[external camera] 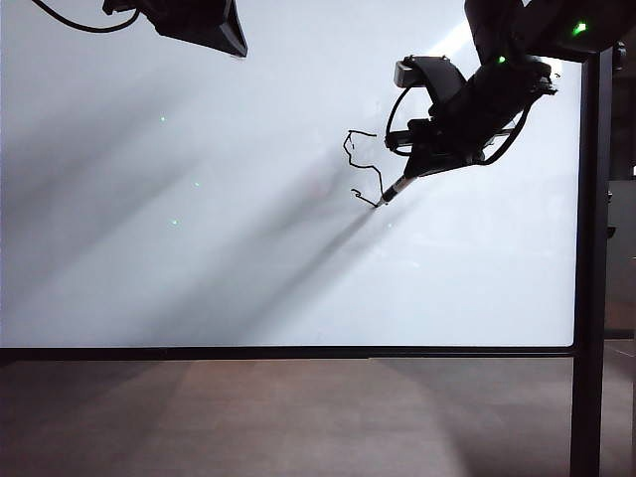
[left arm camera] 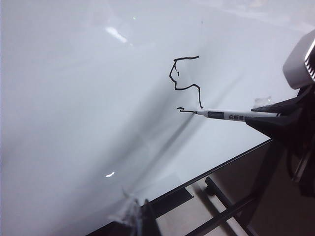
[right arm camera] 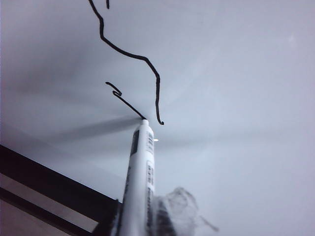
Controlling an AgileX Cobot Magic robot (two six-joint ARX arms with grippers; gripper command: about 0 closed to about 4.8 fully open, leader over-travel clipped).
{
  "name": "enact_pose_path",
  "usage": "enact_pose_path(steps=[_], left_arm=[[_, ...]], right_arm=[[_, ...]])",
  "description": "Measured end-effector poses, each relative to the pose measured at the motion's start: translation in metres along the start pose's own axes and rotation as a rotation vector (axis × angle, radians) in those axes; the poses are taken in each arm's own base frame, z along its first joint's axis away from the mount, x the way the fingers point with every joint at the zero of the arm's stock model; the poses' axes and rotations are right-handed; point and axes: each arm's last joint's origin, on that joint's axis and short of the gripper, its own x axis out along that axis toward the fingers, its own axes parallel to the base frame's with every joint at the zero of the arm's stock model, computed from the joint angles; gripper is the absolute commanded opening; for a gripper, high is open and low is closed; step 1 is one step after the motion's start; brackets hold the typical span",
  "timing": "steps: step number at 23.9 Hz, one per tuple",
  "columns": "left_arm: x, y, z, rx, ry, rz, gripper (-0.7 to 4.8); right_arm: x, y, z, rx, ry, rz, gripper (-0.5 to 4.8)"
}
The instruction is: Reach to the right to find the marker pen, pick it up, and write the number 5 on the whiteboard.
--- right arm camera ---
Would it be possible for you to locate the white whiteboard with black frame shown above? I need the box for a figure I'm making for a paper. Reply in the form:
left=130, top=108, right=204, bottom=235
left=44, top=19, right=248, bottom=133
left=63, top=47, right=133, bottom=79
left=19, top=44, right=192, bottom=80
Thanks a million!
left=0, top=0, right=315, bottom=236

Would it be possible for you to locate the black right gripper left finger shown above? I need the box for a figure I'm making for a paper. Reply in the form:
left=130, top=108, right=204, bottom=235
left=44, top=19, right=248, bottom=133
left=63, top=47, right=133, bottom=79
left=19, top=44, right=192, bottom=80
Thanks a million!
left=111, top=202, right=124, bottom=236

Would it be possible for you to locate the black whiteboard stand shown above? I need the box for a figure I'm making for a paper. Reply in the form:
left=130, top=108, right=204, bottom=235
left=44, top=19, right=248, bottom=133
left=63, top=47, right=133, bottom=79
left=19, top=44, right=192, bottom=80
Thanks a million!
left=0, top=186, right=99, bottom=236

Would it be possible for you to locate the white whiteboard marker pen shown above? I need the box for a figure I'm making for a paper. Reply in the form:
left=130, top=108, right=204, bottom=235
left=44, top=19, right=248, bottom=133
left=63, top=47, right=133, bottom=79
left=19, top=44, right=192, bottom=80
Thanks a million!
left=117, top=118, right=157, bottom=236

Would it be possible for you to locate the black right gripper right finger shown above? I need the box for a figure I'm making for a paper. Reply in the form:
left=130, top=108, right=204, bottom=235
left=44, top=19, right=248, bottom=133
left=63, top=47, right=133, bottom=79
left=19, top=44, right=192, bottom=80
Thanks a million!
left=153, top=186, right=220, bottom=236

